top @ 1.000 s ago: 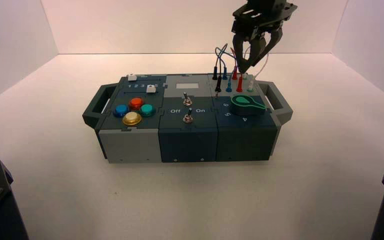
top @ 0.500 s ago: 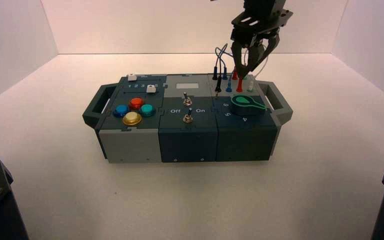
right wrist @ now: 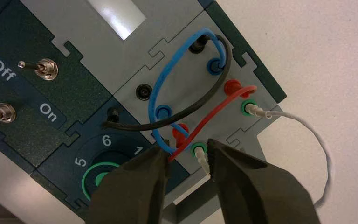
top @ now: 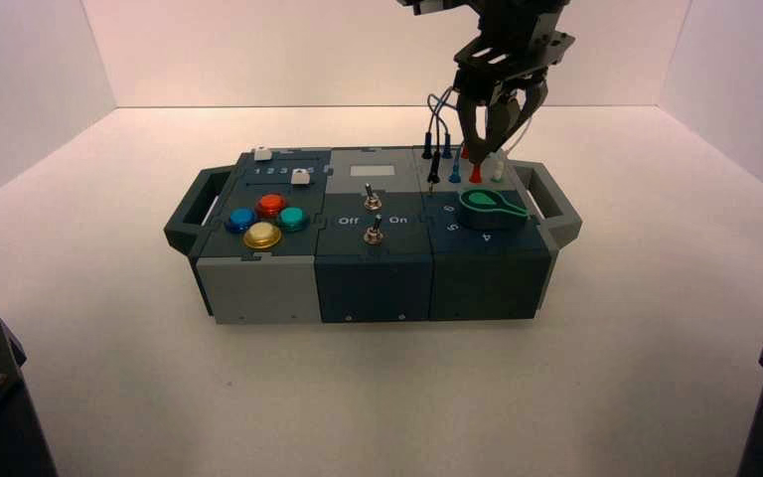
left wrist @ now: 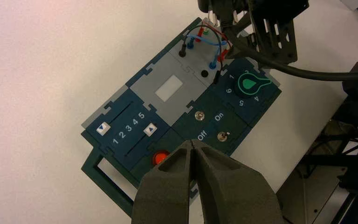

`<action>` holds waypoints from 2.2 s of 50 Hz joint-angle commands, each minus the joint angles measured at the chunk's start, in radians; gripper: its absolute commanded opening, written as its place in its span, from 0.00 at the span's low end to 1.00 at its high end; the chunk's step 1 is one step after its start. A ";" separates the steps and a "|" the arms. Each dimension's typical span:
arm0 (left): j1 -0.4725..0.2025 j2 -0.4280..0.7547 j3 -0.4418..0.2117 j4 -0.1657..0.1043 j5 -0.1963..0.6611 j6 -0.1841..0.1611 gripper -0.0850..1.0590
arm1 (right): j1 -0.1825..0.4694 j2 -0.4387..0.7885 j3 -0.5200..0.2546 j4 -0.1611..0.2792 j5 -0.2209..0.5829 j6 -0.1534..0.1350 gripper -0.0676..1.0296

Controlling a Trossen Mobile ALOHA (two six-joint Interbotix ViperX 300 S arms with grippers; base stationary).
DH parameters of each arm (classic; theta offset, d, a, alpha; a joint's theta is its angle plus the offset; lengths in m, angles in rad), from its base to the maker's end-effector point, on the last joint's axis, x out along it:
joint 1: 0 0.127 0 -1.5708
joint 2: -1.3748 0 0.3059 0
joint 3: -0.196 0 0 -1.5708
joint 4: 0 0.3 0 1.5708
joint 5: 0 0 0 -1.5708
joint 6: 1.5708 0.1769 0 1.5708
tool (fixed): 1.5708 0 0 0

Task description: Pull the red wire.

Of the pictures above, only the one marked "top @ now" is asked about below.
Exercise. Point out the white slider knob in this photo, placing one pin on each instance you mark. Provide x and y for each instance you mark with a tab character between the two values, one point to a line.
262	155
301	178

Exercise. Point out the green rotary knob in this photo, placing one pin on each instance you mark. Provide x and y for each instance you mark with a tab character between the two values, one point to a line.
487	209

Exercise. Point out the green round push button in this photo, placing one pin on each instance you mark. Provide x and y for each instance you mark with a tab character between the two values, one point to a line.
293	218

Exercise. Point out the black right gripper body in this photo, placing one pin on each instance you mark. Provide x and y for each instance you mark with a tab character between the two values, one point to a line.
513	59

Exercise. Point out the yellow round push button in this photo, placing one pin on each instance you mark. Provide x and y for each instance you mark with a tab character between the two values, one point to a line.
262	236

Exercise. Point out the grey and teal control box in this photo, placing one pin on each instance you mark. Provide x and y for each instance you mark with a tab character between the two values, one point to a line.
368	283

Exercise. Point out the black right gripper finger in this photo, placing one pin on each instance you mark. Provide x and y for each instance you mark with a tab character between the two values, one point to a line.
470	122
506	125

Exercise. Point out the red round push button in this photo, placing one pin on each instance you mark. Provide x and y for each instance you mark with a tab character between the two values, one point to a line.
270	205

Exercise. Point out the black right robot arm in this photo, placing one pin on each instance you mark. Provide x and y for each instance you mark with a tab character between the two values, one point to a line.
513	8

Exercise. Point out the blue round push button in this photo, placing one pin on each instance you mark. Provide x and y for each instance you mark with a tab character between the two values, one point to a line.
241	220

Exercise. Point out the metal toggle switch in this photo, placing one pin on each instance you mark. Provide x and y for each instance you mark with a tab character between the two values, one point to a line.
373	234
373	199

